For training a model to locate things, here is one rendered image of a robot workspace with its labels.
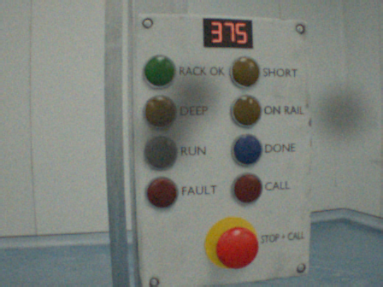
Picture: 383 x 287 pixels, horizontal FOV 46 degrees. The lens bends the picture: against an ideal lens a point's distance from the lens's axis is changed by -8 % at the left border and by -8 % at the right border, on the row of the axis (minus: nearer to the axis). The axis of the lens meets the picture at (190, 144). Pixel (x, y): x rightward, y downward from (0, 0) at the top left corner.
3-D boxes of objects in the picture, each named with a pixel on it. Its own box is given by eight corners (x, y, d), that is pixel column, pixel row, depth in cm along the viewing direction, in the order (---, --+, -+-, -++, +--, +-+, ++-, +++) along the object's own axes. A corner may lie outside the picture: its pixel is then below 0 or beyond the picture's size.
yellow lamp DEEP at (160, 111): (176, 126, 42) (176, 96, 42) (145, 127, 42) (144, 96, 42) (174, 126, 43) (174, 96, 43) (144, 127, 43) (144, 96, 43)
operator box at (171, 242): (309, 275, 47) (309, 20, 45) (144, 293, 43) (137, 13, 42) (287, 260, 53) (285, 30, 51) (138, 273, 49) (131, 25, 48)
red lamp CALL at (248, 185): (262, 202, 44) (262, 173, 44) (234, 205, 44) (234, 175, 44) (260, 202, 45) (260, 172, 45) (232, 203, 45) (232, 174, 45)
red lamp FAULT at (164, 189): (178, 208, 43) (177, 178, 43) (147, 209, 42) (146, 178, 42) (176, 207, 44) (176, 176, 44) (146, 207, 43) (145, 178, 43)
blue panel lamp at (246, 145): (262, 164, 44) (262, 134, 44) (234, 166, 44) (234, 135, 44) (260, 163, 45) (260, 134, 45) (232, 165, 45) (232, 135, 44)
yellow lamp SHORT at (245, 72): (262, 86, 44) (261, 56, 44) (233, 85, 43) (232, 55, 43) (259, 86, 45) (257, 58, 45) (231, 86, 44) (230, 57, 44)
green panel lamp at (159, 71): (175, 85, 42) (175, 55, 42) (144, 86, 42) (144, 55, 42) (174, 86, 43) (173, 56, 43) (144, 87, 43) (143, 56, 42)
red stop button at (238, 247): (261, 268, 42) (262, 227, 42) (219, 273, 42) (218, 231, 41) (245, 256, 47) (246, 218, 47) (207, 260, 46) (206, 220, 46)
